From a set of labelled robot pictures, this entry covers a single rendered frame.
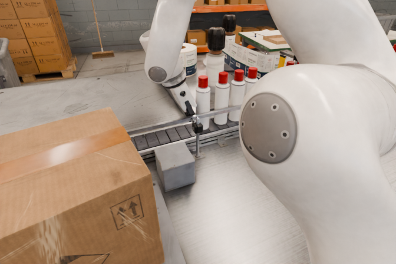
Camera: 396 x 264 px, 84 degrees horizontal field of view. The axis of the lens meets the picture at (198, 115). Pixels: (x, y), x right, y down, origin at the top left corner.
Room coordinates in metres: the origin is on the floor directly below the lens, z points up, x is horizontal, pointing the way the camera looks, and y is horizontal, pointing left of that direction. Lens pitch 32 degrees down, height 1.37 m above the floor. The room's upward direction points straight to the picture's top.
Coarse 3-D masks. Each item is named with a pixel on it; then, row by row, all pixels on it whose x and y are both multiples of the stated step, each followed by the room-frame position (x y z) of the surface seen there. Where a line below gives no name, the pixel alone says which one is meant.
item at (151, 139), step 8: (168, 128) 0.68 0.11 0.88; (176, 128) 0.68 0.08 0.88; (184, 128) 0.68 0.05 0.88; (216, 128) 0.68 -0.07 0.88; (224, 128) 0.68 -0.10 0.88; (136, 136) 0.63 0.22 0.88; (144, 136) 0.63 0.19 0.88; (152, 136) 0.63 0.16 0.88; (160, 136) 0.63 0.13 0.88; (168, 136) 0.64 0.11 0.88; (176, 136) 0.63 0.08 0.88; (184, 136) 0.63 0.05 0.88; (192, 136) 0.63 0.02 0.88; (136, 144) 0.59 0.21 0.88; (144, 144) 0.59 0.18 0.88; (152, 144) 0.59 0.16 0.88; (160, 144) 0.59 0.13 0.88
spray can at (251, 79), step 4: (252, 68) 0.77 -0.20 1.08; (256, 68) 0.77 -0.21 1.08; (248, 72) 0.77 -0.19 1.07; (252, 72) 0.76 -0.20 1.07; (256, 72) 0.76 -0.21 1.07; (248, 76) 0.77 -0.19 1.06; (252, 76) 0.76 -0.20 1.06; (256, 76) 0.77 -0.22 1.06; (248, 80) 0.76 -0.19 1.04; (252, 80) 0.75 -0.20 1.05; (256, 80) 0.76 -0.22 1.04; (248, 84) 0.75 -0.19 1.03; (252, 84) 0.75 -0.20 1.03; (248, 88) 0.75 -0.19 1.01; (244, 92) 0.76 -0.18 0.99; (244, 96) 0.76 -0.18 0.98
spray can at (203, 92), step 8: (200, 80) 0.68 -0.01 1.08; (200, 88) 0.68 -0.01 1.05; (208, 88) 0.68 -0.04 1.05; (200, 96) 0.67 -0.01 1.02; (208, 96) 0.67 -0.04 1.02; (200, 104) 0.67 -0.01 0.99; (208, 104) 0.68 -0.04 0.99; (200, 112) 0.67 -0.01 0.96; (200, 120) 0.67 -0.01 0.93; (208, 120) 0.68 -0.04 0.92; (208, 128) 0.68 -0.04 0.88
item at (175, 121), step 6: (222, 108) 0.69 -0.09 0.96; (228, 108) 0.69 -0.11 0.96; (234, 108) 0.70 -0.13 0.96; (198, 114) 0.65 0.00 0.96; (204, 114) 0.65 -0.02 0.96; (210, 114) 0.66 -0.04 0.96; (216, 114) 0.67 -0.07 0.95; (174, 120) 0.61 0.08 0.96; (180, 120) 0.62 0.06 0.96; (186, 120) 0.63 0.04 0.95; (144, 126) 0.58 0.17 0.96; (150, 126) 0.58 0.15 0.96; (156, 126) 0.59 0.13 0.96; (162, 126) 0.59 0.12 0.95; (132, 132) 0.56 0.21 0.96; (138, 132) 0.56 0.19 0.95
